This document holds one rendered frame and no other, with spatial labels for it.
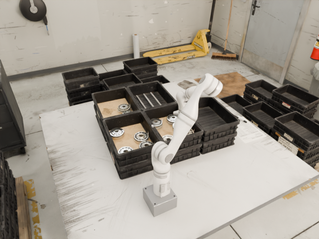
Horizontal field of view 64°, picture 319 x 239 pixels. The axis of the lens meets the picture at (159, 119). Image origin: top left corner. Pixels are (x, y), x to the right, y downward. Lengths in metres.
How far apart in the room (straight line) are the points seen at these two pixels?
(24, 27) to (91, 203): 3.54
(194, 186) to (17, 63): 3.85
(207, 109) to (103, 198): 1.08
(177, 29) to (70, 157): 4.12
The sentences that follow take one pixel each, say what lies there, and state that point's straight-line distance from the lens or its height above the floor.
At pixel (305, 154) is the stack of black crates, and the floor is 0.45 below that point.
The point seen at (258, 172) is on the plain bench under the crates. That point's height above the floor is 0.70.
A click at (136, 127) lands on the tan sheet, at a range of 1.91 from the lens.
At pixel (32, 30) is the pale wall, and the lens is 4.71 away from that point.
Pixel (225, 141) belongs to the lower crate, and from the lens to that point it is 1.95.
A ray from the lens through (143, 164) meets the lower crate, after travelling 1.67.
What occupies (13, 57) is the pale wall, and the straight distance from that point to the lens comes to 4.84.
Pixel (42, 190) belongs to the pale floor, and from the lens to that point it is 2.78.
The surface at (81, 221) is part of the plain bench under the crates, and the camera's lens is 1.59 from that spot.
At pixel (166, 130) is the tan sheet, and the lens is 1.88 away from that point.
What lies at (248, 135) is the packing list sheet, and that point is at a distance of 2.16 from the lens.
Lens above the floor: 2.00
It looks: 36 degrees down
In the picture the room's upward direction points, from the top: straight up
